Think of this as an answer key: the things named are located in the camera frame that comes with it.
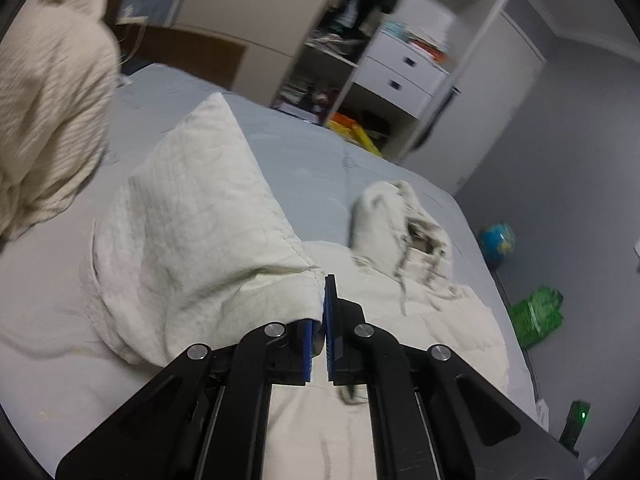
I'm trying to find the white drawer unit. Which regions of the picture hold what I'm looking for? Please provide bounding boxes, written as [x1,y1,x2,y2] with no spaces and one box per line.
[350,27,451,121]

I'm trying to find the cream knit robe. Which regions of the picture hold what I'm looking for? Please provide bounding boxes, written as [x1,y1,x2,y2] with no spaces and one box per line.
[0,0,121,241]

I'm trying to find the white hooded jacket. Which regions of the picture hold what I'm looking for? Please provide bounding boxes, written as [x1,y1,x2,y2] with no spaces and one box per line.
[80,92,511,480]

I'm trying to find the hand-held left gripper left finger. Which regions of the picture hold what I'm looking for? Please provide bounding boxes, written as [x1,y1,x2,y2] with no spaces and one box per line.
[55,317,326,480]

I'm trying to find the yellow box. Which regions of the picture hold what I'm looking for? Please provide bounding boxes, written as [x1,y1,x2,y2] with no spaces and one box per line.
[352,125,383,159]

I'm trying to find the white sliding door wardrobe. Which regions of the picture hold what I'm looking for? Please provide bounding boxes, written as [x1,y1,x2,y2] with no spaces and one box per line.
[170,0,548,196]

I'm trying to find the bed with light blue sheet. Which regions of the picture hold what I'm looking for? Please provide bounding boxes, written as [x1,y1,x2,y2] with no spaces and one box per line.
[0,62,548,461]

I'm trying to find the blue globe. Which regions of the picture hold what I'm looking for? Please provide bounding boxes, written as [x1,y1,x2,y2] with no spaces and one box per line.
[479,222,517,263]

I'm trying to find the orange box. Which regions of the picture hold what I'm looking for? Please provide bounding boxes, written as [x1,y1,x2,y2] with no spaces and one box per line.
[330,114,362,134]

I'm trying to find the stack of magazines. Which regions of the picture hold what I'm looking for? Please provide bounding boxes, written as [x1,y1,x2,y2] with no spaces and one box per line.
[279,79,307,108]

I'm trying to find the pile of books and boxes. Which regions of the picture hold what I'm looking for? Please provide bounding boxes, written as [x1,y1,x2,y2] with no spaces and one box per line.
[385,17,451,63]

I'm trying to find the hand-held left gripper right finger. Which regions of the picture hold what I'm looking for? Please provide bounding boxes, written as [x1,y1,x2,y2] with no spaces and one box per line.
[322,274,586,480]

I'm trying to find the brown wooden headboard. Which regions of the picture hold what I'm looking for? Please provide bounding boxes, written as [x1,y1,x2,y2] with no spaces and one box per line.
[105,0,248,91]

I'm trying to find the green shopping bag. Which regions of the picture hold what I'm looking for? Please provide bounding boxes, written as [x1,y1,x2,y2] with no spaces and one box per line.
[509,285,565,351]

